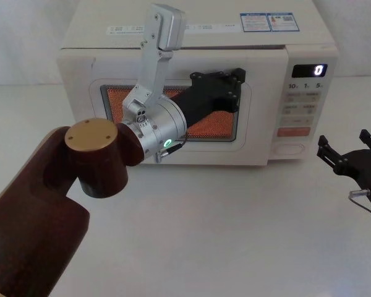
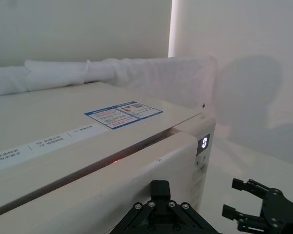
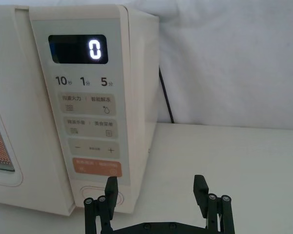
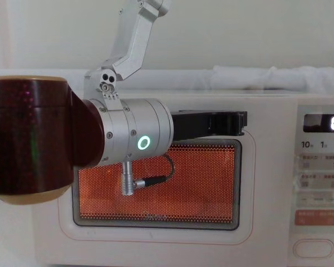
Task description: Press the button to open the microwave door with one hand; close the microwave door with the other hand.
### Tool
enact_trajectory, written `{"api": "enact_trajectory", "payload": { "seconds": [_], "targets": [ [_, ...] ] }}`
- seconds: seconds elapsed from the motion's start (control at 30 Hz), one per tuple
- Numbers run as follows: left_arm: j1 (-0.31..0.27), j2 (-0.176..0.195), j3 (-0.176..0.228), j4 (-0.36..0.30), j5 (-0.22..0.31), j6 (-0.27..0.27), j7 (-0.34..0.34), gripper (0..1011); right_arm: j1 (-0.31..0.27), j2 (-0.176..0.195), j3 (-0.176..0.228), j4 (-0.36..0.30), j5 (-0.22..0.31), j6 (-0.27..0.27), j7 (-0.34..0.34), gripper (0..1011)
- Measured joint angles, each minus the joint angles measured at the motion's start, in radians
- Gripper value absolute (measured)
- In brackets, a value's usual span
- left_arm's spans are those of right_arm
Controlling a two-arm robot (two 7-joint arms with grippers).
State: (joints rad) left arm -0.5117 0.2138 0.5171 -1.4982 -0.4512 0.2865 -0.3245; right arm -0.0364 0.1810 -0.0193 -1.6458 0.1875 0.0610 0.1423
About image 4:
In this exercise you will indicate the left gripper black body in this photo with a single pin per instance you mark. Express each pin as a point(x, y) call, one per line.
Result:
point(200, 123)

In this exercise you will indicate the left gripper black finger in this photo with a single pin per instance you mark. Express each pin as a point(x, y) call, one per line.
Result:
point(243, 122)

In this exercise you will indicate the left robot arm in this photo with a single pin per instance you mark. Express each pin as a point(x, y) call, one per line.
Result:
point(30, 133)

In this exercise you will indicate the cream microwave oven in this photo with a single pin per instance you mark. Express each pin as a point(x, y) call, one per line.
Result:
point(267, 194)

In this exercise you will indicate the white curtain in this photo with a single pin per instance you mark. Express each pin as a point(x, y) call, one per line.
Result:
point(239, 33)

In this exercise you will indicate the oven control panel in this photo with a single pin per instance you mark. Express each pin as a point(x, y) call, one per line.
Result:
point(317, 200)

